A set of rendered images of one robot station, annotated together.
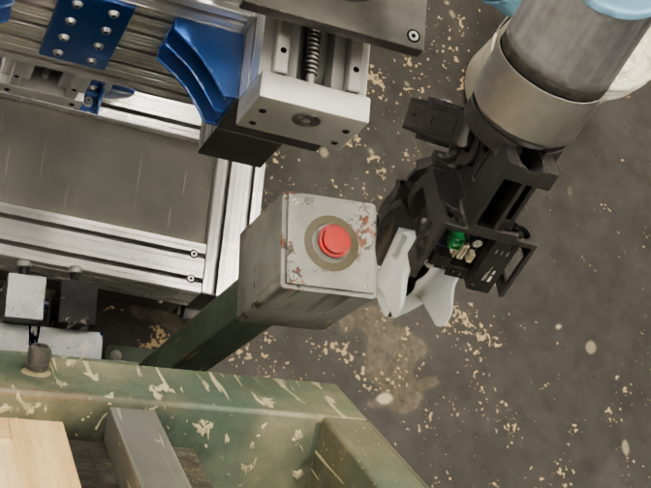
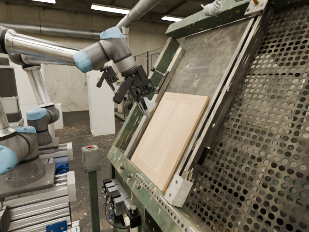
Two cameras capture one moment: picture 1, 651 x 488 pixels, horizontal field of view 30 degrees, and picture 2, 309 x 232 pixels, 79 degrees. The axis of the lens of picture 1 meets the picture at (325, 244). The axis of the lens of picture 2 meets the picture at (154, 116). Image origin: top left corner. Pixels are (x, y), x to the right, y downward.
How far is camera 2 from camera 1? 139 cm
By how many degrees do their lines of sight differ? 72
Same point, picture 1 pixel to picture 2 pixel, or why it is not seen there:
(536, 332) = not seen: hidden behind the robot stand
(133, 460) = (134, 140)
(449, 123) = (103, 76)
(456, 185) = (110, 75)
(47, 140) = not seen: outside the picture
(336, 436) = (117, 141)
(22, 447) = (137, 152)
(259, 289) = (98, 159)
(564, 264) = not seen: hidden behind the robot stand
